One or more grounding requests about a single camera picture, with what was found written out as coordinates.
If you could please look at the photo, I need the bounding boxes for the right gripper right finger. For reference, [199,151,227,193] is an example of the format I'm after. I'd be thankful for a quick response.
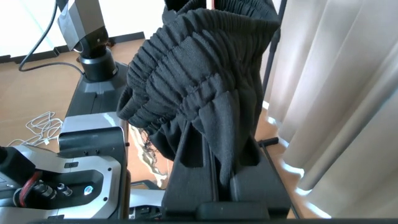
[230,135,292,219]

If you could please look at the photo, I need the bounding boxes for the black clothes rack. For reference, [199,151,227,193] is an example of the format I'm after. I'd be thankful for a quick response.
[257,0,301,219]

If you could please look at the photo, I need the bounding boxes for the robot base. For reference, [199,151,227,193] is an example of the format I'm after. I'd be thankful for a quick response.
[0,62,165,220]

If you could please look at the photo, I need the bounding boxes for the white cable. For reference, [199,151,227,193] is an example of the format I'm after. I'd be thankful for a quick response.
[6,111,64,147]

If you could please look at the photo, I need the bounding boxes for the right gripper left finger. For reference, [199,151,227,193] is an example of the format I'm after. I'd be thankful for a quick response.
[161,121,218,219]

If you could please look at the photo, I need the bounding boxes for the black drawstring shorts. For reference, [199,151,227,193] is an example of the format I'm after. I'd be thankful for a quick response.
[116,0,282,187]

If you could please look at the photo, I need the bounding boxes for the black cable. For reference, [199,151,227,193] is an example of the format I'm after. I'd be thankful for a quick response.
[18,0,85,76]

